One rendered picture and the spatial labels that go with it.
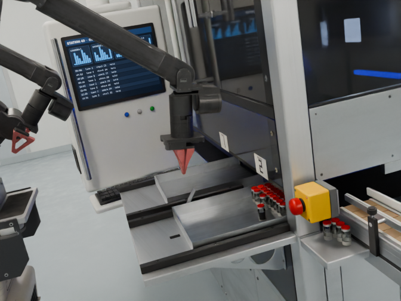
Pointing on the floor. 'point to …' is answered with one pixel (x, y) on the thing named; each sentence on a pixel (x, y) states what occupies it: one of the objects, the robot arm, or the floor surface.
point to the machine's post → (293, 133)
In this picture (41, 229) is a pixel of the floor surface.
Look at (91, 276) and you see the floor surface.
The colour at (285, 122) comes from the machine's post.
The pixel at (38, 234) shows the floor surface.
